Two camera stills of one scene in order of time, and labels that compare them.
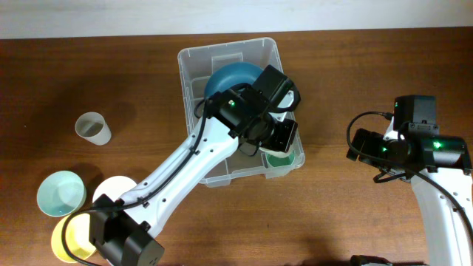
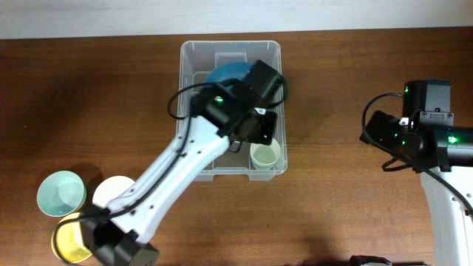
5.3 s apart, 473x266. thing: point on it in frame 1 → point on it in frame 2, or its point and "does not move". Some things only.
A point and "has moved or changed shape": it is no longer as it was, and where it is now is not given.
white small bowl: x=114 y=187 does not move
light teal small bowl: x=60 y=193 does not move
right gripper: x=372 y=140 → x=380 y=124
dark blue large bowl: x=233 y=74 does not move
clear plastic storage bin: x=196 y=66 has moved or changed shape
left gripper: x=284 y=143 → x=267 y=135
